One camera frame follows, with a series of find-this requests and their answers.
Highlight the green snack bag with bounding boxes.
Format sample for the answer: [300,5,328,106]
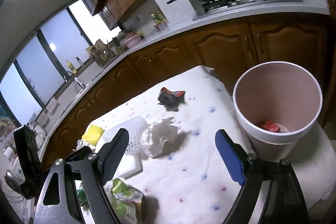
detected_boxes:
[76,184,88,206]

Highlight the pale wrapper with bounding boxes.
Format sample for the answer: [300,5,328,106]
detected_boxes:
[76,139,94,151]

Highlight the green yellow spout pouch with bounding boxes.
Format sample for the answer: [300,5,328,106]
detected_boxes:
[104,178,147,224]

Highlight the red snack bag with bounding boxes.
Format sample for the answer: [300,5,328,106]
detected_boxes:
[258,121,280,133]

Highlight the white tissue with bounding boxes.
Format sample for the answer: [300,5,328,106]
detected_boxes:
[141,117,178,158]

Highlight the dark wrapper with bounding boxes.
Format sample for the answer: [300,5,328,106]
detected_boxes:
[158,87,185,111]

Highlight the pink white trash bin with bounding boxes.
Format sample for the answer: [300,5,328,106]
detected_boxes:
[233,61,323,145]

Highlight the kitchen faucet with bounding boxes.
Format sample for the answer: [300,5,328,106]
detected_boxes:
[63,71,85,89]

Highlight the white countertop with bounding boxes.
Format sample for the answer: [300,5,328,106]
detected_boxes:
[40,0,330,158]

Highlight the yellow sponge cloth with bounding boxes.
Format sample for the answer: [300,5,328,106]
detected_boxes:
[82,125,105,146]

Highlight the floral white tablecloth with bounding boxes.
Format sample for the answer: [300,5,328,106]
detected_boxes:
[86,66,335,223]

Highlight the yellow detergent bottle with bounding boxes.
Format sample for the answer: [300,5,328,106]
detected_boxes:
[66,60,77,75]

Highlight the white pump bottle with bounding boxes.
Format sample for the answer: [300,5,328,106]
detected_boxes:
[75,57,84,67]

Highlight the dish rack with utensils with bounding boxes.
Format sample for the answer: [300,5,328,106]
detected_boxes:
[86,39,118,68]

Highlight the pink basin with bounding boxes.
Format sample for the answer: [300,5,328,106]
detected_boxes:
[123,32,141,48]

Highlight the lower wooden cabinets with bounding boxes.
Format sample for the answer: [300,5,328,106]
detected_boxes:
[42,12,335,168]

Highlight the oil bottles on rack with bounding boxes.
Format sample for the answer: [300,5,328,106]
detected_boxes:
[151,11,168,32]

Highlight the gas stove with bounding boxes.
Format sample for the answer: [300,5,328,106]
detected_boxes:
[193,0,303,21]

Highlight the window frame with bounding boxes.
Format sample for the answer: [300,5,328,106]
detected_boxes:
[1,0,123,134]

